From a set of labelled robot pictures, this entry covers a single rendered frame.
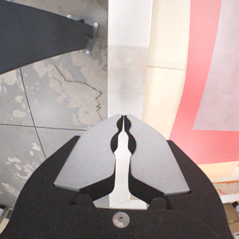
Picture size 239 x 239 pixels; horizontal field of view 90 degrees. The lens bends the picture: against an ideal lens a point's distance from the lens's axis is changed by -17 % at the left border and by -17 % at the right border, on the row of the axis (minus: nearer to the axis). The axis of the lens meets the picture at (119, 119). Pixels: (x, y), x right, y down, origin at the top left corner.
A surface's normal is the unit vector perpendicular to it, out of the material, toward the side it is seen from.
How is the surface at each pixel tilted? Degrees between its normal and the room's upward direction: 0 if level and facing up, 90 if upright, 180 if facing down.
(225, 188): 90
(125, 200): 0
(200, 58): 0
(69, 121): 0
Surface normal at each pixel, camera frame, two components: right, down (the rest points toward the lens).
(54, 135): -0.04, 0.51
